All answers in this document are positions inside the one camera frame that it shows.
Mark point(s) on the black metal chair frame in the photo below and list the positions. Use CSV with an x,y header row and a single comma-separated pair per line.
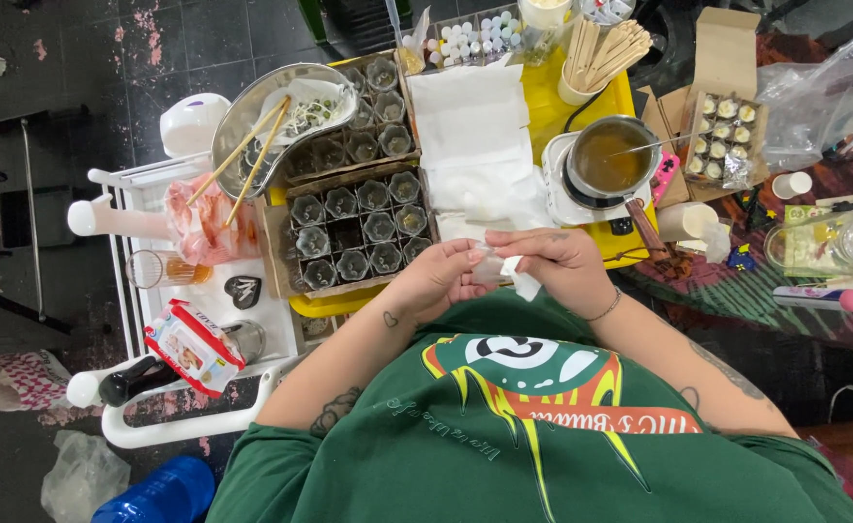
x,y
5,218

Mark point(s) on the blue plastic water bottle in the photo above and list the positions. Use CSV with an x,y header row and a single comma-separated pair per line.
x,y
158,494

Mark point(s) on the wooden chopstick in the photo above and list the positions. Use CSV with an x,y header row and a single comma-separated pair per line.
x,y
256,168
238,151

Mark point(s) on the ribbed drinking glass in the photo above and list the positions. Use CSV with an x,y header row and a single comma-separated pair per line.
x,y
158,269

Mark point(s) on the green printed t-shirt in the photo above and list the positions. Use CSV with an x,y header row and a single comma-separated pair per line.
x,y
528,450

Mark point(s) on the white lidded tub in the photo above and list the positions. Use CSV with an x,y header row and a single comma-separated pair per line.
x,y
543,11

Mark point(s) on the large clear glass jar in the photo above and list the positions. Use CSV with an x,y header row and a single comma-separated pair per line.
x,y
833,243

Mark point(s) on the white electric hot plate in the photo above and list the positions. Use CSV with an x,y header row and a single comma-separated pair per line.
x,y
557,196

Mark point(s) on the yellow plastic tray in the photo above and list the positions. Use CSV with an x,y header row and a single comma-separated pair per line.
x,y
550,109

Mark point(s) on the stack of white paper cups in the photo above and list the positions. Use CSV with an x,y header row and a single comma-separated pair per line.
x,y
684,221

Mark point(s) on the white plastic trolley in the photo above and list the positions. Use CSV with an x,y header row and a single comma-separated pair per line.
x,y
179,428

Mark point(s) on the person's right hand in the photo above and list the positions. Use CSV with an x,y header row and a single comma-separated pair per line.
x,y
564,265

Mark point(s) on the white domed appliance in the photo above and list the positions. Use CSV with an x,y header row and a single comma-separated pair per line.
x,y
194,123

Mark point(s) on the white tissue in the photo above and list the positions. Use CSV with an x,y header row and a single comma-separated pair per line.
x,y
528,287

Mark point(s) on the small metal cup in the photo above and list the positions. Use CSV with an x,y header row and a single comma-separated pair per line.
x,y
248,340

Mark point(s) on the crumpled clear plastic bag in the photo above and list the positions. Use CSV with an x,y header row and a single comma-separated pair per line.
x,y
81,476

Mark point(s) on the small clear glass jar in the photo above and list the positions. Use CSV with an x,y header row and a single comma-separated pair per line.
x,y
486,272

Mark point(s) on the pink translucent plastic bag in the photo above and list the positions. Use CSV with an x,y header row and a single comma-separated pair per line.
x,y
208,225

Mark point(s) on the black heart-shaped dish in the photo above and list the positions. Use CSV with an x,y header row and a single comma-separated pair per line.
x,y
243,290

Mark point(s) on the kidney-shaped metal tray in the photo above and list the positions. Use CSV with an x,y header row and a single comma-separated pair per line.
x,y
241,123

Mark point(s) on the large clear plastic bag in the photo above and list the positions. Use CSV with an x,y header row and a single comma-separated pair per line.
x,y
818,102

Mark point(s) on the cardboard tray of glass jars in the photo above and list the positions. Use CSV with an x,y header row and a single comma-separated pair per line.
x,y
376,127
357,225

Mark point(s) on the pink patterned phone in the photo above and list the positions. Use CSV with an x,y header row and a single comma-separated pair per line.
x,y
664,174

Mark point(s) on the red and white wipes packet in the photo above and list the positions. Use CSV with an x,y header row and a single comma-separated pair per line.
x,y
190,349

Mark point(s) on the white paper with candle wicks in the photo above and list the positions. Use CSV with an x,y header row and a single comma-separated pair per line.
x,y
310,105

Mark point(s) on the pink and white lighter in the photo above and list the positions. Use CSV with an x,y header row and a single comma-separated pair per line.
x,y
822,298

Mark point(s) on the stack of white tissues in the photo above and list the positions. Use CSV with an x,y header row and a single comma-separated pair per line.
x,y
474,138

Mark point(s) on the thin metal stirring spoon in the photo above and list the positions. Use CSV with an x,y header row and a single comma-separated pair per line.
x,y
651,144

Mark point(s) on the pink checkered paper bag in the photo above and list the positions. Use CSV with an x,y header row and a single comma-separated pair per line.
x,y
23,378

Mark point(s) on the clear organiser box of bottles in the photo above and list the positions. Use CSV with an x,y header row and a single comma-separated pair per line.
x,y
474,36

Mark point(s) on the small white paper cup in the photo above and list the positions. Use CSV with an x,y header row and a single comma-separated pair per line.
x,y
789,185

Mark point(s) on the cardboard box of small candles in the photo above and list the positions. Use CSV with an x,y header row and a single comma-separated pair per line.
x,y
724,138

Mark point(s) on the person's left hand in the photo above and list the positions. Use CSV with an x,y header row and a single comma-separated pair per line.
x,y
434,280

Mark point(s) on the cup of flat wooden sticks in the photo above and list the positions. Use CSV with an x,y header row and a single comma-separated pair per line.
x,y
601,58

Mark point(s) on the colourful patterned table cloth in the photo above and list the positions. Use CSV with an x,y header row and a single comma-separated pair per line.
x,y
746,290

